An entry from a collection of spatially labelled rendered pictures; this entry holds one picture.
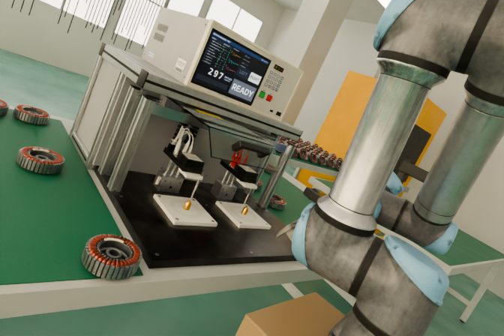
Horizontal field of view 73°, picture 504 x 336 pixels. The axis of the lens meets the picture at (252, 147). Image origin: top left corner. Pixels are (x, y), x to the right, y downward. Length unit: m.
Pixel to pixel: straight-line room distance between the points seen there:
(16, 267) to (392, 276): 0.63
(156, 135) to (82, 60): 6.32
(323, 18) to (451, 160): 4.60
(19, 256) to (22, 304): 0.09
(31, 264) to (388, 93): 0.68
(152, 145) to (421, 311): 0.90
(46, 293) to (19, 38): 6.71
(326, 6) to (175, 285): 4.72
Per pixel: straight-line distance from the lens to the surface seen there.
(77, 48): 7.41
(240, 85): 1.14
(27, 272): 0.73
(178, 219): 0.98
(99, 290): 0.74
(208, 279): 0.87
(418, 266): 0.63
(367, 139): 0.61
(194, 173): 1.06
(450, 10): 0.60
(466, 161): 0.68
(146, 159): 1.22
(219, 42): 1.06
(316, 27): 5.13
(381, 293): 0.64
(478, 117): 0.65
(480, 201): 6.06
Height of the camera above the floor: 1.20
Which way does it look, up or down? 9 degrees down
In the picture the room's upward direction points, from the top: 25 degrees clockwise
